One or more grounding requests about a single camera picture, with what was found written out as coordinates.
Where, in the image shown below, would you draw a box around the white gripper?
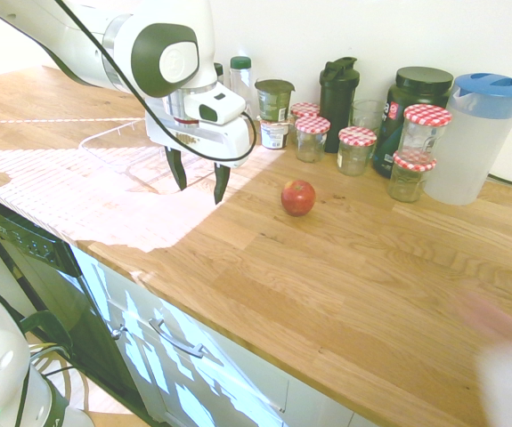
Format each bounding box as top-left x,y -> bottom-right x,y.
144,113 -> 257,206

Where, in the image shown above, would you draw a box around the red apple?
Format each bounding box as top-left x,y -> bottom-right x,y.
280,179 -> 317,218

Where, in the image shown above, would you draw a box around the clear plastic container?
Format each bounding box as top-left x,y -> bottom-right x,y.
78,117 -> 240,197

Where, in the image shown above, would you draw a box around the white yogurt cup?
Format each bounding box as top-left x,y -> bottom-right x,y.
258,116 -> 294,150

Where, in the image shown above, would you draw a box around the clear bottle green cap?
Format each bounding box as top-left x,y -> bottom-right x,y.
229,56 -> 254,108

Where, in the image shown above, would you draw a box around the green yogurt cup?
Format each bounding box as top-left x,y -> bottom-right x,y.
254,78 -> 296,124

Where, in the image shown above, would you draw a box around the glass jar red checkered lid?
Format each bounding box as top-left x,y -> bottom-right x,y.
337,125 -> 378,177
386,150 -> 438,204
290,101 -> 321,121
294,116 -> 331,164
402,103 -> 453,164

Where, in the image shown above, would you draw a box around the black shaker bottle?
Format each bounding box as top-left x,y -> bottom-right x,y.
318,55 -> 360,154

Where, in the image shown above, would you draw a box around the clear drinking glass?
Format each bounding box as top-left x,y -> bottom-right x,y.
349,98 -> 388,134

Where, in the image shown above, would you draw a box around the black dishwasher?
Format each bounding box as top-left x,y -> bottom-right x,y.
0,185 -> 152,424

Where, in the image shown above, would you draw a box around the white kitchen cabinet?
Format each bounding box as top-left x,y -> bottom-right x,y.
66,242 -> 377,427

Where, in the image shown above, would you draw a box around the dark green powder tub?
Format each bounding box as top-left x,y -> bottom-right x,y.
372,66 -> 455,180

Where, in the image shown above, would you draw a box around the plastic pitcher blue lid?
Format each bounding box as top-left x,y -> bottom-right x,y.
423,72 -> 512,206

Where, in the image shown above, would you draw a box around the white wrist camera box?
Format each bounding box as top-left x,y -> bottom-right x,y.
183,85 -> 248,127

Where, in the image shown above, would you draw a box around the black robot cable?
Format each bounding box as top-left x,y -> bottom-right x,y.
53,0 -> 258,162

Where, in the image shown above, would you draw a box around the metal drawer handle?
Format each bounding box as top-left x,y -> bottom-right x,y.
148,317 -> 209,359

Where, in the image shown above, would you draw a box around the dark cables at robot base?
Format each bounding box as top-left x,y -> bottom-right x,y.
18,310 -> 78,382

